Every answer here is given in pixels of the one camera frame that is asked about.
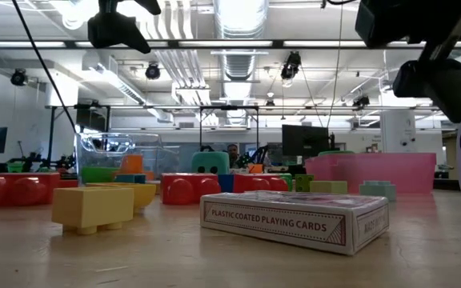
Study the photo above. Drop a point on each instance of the red knobbed toy block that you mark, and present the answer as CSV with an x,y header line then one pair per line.
x,y
258,183
186,188
18,190

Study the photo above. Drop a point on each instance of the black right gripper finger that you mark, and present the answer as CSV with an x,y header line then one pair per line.
x,y
434,80

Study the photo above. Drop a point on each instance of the small dark red brick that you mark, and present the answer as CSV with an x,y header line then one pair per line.
x,y
68,184

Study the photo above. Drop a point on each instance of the green foam die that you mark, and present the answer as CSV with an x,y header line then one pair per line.
x,y
334,153

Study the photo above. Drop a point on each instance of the orange toy block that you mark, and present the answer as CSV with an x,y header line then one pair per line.
x,y
131,166

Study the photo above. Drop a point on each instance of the pale green small brick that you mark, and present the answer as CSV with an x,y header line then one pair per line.
x,y
328,187

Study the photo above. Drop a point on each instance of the clear plastic bin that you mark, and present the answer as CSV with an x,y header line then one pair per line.
x,y
94,148

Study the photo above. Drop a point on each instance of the cyan toy brick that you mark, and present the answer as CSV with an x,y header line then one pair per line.
x,y
130,178

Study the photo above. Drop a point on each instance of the black spotlight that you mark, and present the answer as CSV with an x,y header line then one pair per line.
x,y
290,66
18,77
152,71
360,101

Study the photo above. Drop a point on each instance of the pink plastic bin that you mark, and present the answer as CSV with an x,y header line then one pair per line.
x,y
374,172

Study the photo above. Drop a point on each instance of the purple white card box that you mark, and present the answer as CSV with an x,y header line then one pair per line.
x,y
274,220

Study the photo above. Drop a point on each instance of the silver air duct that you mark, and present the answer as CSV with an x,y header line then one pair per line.
x,y
240,24

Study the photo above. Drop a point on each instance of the yellow small toy brick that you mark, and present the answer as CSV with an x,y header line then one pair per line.
x,y
92,208

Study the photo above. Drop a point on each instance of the black light strip beam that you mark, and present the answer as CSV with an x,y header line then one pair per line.
x,y
277,44

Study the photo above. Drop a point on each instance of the person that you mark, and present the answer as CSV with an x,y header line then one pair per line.
x,y
233,152

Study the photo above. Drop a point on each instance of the green crate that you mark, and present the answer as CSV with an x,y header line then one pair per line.
x,y
15,167

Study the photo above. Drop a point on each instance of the black aluminium table frame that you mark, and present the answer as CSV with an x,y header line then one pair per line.
x,y
444,185

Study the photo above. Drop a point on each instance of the black monitor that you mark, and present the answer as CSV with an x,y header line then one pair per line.
x,y
302,140

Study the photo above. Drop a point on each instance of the blue knobbed toy block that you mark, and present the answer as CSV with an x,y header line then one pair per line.
x,y
225,183

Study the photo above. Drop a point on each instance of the orange-yellow six-stud brick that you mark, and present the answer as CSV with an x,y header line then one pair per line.
x,y
144,196

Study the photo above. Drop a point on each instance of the green knobbed toy block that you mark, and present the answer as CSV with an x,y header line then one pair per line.
x,y
287,182

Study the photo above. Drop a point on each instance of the small orange box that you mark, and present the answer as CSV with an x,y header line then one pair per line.
x,y
255,169

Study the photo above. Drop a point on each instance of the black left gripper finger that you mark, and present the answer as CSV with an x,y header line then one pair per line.
x,y
146,5
110,32

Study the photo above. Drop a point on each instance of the white column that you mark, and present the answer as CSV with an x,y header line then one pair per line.
x,y
398,132

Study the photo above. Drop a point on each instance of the teal foam die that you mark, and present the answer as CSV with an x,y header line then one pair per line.
x,y
210,162

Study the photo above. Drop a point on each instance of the pale cyan small brick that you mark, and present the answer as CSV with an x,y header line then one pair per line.
x,y
378,191

